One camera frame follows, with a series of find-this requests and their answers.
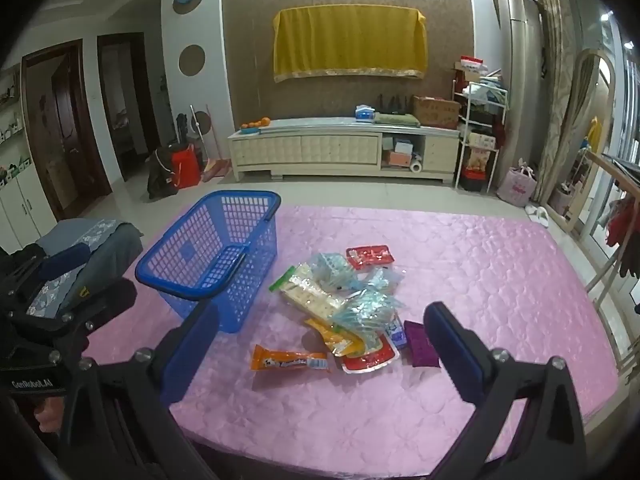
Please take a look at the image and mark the orange snack bar wrapper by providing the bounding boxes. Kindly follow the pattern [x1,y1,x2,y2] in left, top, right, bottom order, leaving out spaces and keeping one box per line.
[250,344,329,372]

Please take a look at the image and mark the teal striped clear snack bag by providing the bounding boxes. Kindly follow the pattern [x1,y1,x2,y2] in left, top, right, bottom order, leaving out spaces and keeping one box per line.
[330,288,405,347]

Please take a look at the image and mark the pink tote bag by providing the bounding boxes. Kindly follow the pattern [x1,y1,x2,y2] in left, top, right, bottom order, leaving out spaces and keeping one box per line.
[497,159,537,208]

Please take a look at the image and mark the red yellow snack pouch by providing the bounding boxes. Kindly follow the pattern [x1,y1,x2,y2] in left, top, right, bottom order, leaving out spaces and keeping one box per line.
[340,334,400,375]

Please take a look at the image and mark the black bag on floor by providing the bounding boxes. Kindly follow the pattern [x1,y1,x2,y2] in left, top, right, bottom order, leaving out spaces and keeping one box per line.
[146,146,178,202]

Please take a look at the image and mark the cardboard box on cabinet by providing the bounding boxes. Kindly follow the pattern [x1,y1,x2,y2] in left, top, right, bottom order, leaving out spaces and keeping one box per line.
[412,96,461,129]

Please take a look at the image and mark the white slippers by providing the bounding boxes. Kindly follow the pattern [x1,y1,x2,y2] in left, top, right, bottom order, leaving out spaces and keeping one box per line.
[525,204,549,229]

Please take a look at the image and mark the plate of oranges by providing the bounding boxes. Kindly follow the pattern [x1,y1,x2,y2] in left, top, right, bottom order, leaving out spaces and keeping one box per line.
[240,117,271,134]

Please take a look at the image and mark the purple snack packet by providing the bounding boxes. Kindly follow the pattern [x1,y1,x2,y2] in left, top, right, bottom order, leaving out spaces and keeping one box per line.
[404,321,439,367]

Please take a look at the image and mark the white metal shelf rack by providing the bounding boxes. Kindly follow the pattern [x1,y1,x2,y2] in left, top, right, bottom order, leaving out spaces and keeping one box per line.
[452,77,509,192]

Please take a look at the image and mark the red shopping bag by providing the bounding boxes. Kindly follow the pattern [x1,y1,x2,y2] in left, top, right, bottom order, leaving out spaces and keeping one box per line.
[171,145,201,190]

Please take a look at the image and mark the tall air conditioner unit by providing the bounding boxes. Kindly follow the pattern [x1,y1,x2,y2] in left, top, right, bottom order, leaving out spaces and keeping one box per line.
[497,0,544,180]

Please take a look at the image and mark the round brown wall disc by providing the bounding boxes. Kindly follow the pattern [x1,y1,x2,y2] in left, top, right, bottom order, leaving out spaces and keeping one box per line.
[178,44,206,77]

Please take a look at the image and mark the blue plastic basket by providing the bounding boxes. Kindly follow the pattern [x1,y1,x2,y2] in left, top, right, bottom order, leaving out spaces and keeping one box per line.
[134,190,281,334]

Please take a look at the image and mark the dark wooden door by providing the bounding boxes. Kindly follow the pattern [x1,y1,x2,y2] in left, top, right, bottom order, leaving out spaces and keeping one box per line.
[21,40,112,220]

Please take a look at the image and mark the blue Doublemint gum pack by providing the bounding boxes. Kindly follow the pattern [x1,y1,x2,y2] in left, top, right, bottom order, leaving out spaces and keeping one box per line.
[386,314,408,350]

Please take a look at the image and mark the blue tissue box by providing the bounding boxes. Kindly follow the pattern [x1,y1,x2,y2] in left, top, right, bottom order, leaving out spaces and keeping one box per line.
[355,104,376,122]

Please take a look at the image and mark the white wall cupboard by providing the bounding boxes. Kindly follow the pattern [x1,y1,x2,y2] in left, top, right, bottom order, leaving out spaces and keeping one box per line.
[0,64,58,252]

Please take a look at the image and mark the broom and dustpan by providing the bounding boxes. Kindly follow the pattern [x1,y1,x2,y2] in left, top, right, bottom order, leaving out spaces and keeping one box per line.
[190,105,231,182]

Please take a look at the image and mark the yellow cloth TV cover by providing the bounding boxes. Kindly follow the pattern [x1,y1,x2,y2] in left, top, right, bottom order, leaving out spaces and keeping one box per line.
[272,4,428,82]

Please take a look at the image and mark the patterned curtain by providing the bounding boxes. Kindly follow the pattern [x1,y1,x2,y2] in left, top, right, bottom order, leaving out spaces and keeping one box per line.
[533,0,576,204]

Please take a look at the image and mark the green folded cloth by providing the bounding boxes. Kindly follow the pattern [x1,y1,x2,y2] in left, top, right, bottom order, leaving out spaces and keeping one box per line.
[374,112,421,128]

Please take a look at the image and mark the cream TV cabinet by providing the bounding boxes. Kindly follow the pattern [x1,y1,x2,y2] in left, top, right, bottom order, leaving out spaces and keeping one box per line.
[228,117,460,184]

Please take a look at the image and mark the teal striped cookie bag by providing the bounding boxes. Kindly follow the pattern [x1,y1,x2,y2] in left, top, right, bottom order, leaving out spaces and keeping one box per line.
[309,252,357,292]

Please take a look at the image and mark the small red snack packet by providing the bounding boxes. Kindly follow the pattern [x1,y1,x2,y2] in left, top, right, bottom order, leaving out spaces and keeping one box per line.
[346,245,395,271]

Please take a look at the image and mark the green-edged cracker pack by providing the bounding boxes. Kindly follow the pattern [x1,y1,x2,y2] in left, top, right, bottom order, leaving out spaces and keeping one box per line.
[269,263,345,323]

